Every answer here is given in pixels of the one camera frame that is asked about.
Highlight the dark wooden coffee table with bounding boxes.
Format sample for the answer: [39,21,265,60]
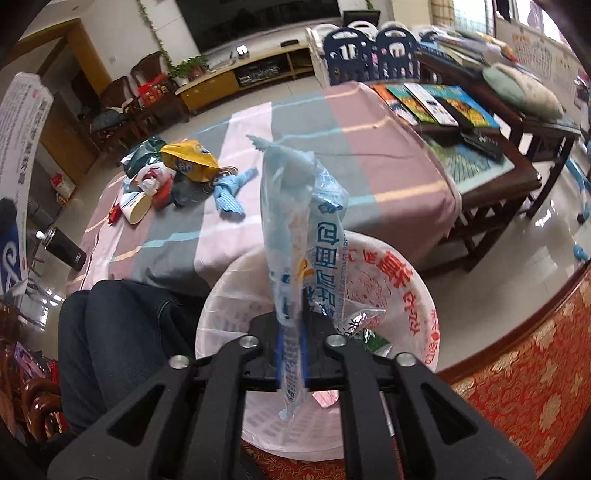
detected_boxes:
[369,83,542,278]

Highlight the row of picture books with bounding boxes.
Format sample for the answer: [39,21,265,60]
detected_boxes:
[370,83,507,163]

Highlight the pink grey striped tablecloth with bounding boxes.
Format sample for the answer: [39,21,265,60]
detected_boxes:
[67,82,462,296]

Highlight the white red-print liner bag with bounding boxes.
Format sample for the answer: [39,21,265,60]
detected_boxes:
[196,231,441,462]

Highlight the hanging green vine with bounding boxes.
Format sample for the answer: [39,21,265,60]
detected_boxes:
[136,0,174,65]

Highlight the red gift box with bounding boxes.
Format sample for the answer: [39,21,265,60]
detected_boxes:
[139,76,174,105]

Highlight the wooden door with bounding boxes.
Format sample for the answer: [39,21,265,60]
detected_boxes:
[39,21,117,185]

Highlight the potted green plant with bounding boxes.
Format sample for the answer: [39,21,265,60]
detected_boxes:
[168,55,209,86]

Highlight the green snack wrapper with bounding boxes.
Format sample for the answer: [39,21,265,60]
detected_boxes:
[364,329,393,357]

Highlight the white plastic fence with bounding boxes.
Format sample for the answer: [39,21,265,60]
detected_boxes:
[305,11,384,75]

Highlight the red and white plastic bag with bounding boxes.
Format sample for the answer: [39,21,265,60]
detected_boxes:
[137,162,176,193]

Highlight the person's legs in jeans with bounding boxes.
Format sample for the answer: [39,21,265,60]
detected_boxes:
[83,279,218,437]

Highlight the blue and white bag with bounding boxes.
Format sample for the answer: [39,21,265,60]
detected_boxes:
[0,198,29,296]

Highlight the red gold floral sofa cover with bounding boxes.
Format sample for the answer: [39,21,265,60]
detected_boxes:
[252,268,591,480]

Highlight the white printed box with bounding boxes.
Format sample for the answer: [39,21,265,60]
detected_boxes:
[0,73,54,217]

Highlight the white plastic wastebasket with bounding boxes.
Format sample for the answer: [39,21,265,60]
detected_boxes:
[195,231,441,462]

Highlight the person's left leg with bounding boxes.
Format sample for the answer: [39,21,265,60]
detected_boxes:
[58,290,90,418]

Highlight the pale green round cushion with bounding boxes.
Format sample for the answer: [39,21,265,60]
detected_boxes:
[482,62,565,119]

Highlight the white paper cup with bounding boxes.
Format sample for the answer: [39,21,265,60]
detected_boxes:
[117,191,151,226]

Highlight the white wall chart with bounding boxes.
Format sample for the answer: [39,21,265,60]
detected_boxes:
[498,21,583,108]

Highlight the pile of books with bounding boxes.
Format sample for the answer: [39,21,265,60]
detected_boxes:
[418,27,520,71]

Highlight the yellow snack bag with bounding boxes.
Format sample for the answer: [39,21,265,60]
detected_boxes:
[159,141,221,183]

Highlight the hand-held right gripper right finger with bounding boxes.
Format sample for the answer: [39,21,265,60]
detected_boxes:
[299,318,537,480]

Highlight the dark coat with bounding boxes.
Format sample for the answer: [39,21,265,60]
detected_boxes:
[90,108,131,136]

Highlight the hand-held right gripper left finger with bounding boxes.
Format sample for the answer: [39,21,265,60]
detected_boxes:
[46,316,284,480]

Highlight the dark grey pouch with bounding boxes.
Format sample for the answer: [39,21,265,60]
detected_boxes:
[172,180,216,206]

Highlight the large black television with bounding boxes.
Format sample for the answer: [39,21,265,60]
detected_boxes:
[175,0,341,54]

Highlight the blue crumpled cloth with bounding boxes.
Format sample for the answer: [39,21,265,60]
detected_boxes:
[213,167,258,216]

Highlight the navy plastic fence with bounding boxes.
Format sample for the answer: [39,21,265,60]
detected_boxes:
[323,26,422,86]

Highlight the dark wooden chair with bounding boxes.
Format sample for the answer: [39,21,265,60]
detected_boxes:
[130,52,191,123]
[90,76,140,154]

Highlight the red packet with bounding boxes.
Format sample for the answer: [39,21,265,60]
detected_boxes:
[154,181,175,211]

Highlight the white and red sack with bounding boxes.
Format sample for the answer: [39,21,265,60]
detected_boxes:
[51,173,77,200]

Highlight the black thermos bottle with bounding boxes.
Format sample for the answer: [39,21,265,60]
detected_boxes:
[36,226,88,271]

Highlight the wooden armrest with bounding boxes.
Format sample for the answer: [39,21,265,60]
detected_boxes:
[17,378,64,445]

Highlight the blue plastic toy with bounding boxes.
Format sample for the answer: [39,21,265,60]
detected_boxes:
[564,156,591,224]

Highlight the dark wooden side table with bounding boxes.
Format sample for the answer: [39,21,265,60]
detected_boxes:
[416,48,583,219]

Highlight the clear blue-print bread wrapper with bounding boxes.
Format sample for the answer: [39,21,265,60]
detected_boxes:
[246,134,387,422]

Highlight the dark green paper bag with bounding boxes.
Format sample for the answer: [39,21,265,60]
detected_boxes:
[121,137,167,178]

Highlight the yellow wooden television cabinet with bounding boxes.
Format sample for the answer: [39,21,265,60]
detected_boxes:
[175,39,325,114]

